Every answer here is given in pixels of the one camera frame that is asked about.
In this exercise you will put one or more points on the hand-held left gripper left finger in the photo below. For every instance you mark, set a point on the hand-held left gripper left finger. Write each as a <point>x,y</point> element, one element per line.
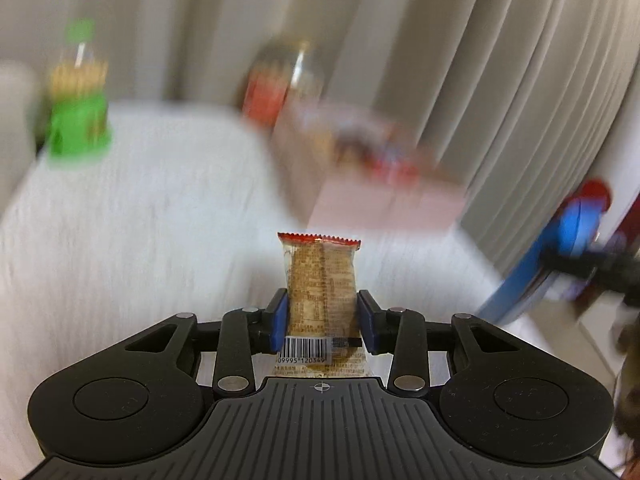
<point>278,322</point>

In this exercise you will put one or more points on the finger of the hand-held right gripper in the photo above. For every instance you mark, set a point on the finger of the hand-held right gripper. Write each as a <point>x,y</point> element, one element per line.
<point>575,266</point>

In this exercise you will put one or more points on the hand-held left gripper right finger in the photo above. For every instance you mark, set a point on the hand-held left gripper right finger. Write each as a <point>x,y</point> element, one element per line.
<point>365,322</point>

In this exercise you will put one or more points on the red-edged brown biscuit packet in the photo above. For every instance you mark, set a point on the red-edged brown biscuit packet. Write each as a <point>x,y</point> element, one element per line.
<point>320,285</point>

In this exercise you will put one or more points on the pink cardboard box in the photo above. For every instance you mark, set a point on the pink cardboard box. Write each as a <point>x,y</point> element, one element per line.
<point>380,200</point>

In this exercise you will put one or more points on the red lidded container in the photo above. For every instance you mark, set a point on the red lidded container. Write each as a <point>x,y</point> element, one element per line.
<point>597,192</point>

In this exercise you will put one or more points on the white lace tablecloth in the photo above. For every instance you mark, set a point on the white lace tablecloth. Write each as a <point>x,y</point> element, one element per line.
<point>150,235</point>

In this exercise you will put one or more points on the glass peanut jar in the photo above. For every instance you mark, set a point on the glass peanut jar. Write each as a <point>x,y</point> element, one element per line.
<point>280,85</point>

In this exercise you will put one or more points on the beige curtain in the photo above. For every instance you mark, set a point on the beige curtain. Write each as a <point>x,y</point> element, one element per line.
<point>425,35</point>

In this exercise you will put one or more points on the green candy dispenser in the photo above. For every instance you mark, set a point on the green candy dispenser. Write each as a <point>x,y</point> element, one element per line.
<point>77,120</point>

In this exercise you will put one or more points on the grey cushion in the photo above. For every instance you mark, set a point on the grey cushion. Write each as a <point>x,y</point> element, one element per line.
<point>15,125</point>

